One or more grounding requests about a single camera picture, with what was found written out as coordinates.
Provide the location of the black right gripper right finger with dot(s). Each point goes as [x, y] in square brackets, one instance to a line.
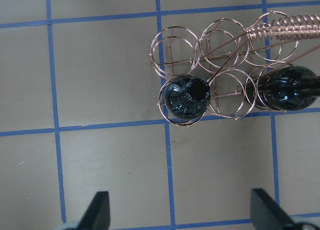
[266, 214]

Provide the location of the copper wire wine basket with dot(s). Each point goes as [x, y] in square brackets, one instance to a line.
[229, 55]

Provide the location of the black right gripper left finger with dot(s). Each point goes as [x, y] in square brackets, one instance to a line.
[98, 214]

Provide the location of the dark wine bottle in basket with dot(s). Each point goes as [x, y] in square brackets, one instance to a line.
[187, 97]

